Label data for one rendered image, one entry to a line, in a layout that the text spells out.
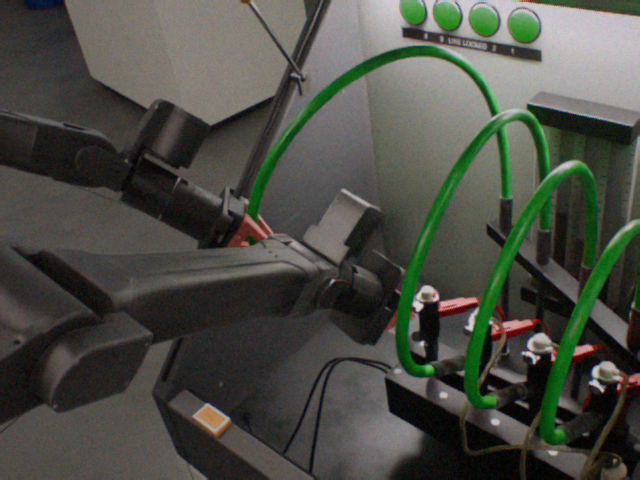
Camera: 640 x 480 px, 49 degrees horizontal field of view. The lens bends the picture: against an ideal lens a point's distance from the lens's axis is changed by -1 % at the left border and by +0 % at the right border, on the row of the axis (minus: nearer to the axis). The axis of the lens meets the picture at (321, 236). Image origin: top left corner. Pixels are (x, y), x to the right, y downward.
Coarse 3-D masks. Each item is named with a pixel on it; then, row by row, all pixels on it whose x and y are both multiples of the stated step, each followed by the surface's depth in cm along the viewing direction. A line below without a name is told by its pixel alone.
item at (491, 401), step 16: (576, 160) 74; (560, 176) 70; (592, 176) 77; (544, 192) 69; (592, 192) 79; (528, 208) 68; (592, 208) 81; (528, 224) 68; (592, 224) 83; (512, 240) 67; (592, 240) 85; (512, 256) 67; (592, 256) 86; (496, 272) 67; (496, 288) 67; (480, 304) 68; (480, 320) 68; (480, 336) 68; (480, 352) 69; (464, 368) 70; (464, 384) 71; (528, 384) 84; (480, 400) 73; (496, 400) 77; (512, 400) 80
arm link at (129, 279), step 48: (288, 240) 71; (96, 288) 40; (144, 288) 43; (192, 288) 48; (240, 288) 55; (288, 288) 64; (96, 336) 36; (144, 336) 38; (48, 384) 34; (96, 384) 37
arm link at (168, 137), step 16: (160, 112) 79; (176, 112) 79; (144, 128) 79; (160, 128) 79; (176, 128) 79; (192, 128) 80; (208, 128) 81; (128, 144) 81; (144, 144) 79; (160, 144) 79; (176, 144) 79; (192, 144) 80; (80, 160) 75; (96, 160) 76; (112, 160) 76; (128, 160) 78; (176, 160) 80; (192, 160) 82; (96, 176) 76; (112, 176) 77
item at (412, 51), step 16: (400, 48) 81; (416, 48) 82; (432, 48) 83; (368, 64) 80; (384, 64) 81; (464, 64) 86; (336, 80) 80; (352, 80) 80; (480, 80) 88; (320, 96) 79; (304, 112) 79; (496, 112) 92; (288, 128) 80; (288, 144) 80; (272, 160) 80; (256, 192) 82; (256, 208) 83; (256, 240) 85
